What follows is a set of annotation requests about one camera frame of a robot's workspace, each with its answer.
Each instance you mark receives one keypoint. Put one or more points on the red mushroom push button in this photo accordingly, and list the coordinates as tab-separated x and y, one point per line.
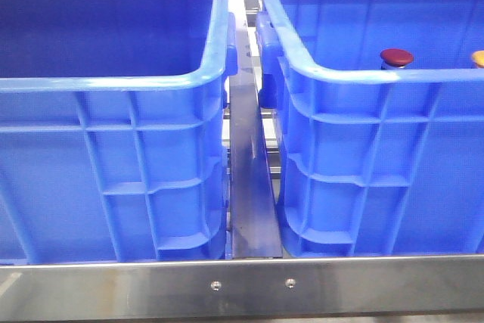
395	58

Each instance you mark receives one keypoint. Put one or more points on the yellow mushroom push button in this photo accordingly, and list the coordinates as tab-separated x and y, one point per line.
477	58

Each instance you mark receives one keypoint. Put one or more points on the right blue plastic crate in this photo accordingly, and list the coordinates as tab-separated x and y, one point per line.
377	162

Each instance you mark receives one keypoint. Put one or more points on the blue plastic crate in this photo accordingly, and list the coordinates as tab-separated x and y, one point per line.
377	162
111	130

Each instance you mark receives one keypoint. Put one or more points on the left blue plastic crate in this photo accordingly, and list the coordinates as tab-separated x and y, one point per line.
111	130

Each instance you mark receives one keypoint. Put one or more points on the steel front shelf rail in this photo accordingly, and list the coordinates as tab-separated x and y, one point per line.
247	288

